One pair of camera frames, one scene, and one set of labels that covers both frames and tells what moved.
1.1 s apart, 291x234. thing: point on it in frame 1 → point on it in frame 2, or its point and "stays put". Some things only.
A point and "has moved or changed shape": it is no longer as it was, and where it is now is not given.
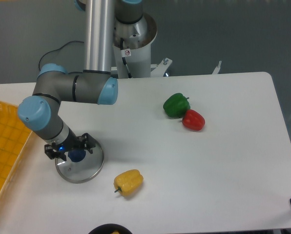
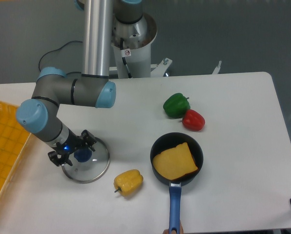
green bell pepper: [176, 105] stays put
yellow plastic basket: [8, 136] stays put
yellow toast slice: [115, 232] → [174, 163]
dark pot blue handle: [108, 228] → [176, 159]
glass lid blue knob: [80, 166] has moved or changed shape
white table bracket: [217, 68] stays put
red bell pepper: [194, 120] stays put
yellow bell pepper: [129, 183] stays put
